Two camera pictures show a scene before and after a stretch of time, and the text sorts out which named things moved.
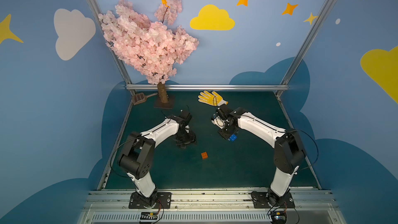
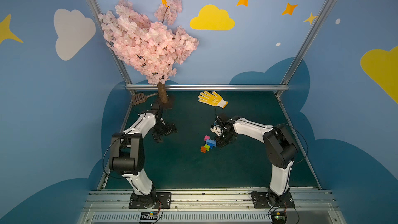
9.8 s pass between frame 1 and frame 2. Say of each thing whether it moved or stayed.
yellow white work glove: stayed
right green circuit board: stayed
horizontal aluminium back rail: stayed
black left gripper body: moved
